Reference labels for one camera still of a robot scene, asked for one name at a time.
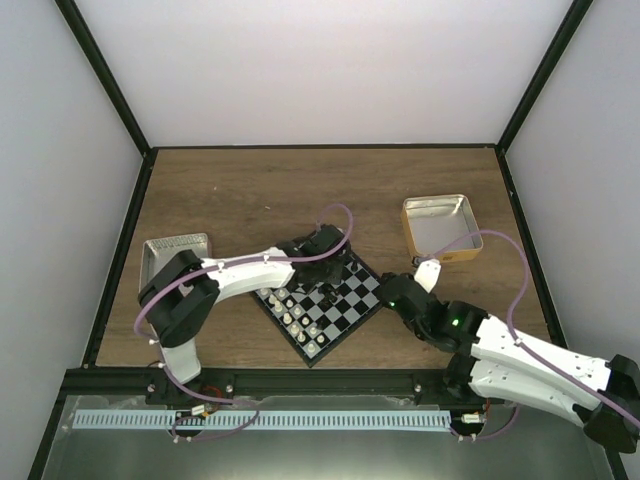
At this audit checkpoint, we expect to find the silver pink tin lid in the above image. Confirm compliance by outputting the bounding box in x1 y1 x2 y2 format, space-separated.
139 233 211 292

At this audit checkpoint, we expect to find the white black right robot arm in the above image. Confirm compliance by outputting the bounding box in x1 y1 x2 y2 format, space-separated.
378 273 639 454

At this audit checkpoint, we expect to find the light blue cable duct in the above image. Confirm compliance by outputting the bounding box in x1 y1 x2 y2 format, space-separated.
72 409 451 432

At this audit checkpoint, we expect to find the pile of black chess pieces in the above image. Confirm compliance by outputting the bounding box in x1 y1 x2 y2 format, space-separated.
319 284 337 308

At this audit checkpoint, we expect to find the gold metal tin box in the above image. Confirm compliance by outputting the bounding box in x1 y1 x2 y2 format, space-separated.
401 194 484 266

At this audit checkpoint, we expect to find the black aluminium frame rail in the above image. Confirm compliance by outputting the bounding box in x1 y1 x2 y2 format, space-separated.
60 367 483 406

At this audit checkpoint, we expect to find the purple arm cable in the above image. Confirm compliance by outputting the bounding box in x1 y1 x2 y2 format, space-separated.
134 203 357 444
424 229 640 442

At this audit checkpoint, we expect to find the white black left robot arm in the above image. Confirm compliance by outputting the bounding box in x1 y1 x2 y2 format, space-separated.
134 224 352 404

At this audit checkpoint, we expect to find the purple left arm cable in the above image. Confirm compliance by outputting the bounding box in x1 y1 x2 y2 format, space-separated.
134 203 357 444

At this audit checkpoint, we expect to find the black white chess board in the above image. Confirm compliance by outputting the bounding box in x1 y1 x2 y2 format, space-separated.
251 252 382 367

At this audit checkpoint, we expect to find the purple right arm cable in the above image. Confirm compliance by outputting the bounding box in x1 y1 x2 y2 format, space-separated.
424 229 640 442

